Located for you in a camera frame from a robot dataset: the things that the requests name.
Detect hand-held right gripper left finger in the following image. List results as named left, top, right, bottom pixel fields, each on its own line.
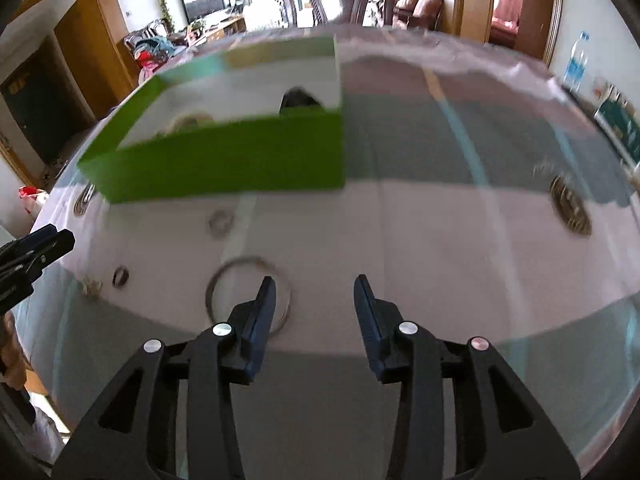
left=52, top=276, right=277, bottom=480

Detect wooden armchair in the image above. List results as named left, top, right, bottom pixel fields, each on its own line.
left=122, top=19, right=188, bottom=83

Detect person's left hand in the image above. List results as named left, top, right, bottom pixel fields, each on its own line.
left=0, top=310, right=27, bottom=391

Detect green tin box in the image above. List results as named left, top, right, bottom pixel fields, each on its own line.
left=594, top=97, right=640, bottom=161

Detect silver bangle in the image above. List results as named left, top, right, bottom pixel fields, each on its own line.
left=206, top=256, right=293, bottom=335

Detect wooden television cabinet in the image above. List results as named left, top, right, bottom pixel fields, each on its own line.
left=187, top=15, right=248, bottom=43

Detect small silver ring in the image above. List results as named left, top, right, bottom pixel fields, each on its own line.
left=207, top=210, right=235, bottom=233

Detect dark entrance door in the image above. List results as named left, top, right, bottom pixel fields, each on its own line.
left=0, top=67, right=76, bottom=166

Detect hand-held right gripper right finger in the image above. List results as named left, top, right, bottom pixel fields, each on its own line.
left=353, top=275, right=583, bottom=480

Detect red and white bag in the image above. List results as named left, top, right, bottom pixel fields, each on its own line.
left=19, top=186, right=51, bottom=221

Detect clear water bottle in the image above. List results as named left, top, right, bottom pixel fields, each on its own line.
left=562, top=31, right=591, bottom=93

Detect brown leather sofa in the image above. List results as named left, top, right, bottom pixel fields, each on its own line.
left=394, top=0, right=445, bottom=31

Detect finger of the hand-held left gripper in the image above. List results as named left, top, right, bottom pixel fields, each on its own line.
left=0, top=225, right=76, bottom=272
left=0, top=266, right=44, bottom=314

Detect checked printed tablecloth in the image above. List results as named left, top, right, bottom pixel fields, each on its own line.
left=10, top=25, right=640, bottom=480

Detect pile of clothes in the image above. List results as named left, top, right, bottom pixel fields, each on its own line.
left=131, top=35, right=176, bottom=72

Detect green cardboard box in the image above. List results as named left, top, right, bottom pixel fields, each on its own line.
left=77, top=36, right=347, bottom=205

